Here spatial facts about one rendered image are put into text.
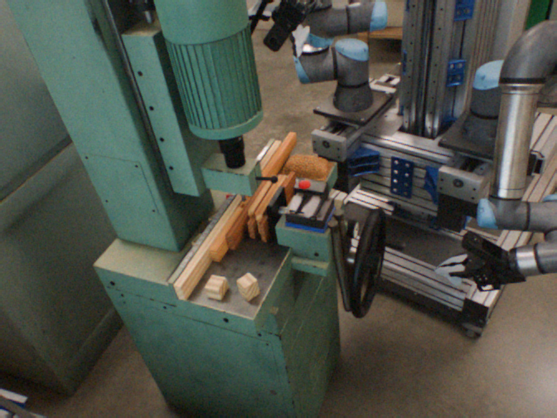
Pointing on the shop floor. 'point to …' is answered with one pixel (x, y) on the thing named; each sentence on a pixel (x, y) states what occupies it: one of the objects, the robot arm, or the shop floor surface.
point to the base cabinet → (239, 355)
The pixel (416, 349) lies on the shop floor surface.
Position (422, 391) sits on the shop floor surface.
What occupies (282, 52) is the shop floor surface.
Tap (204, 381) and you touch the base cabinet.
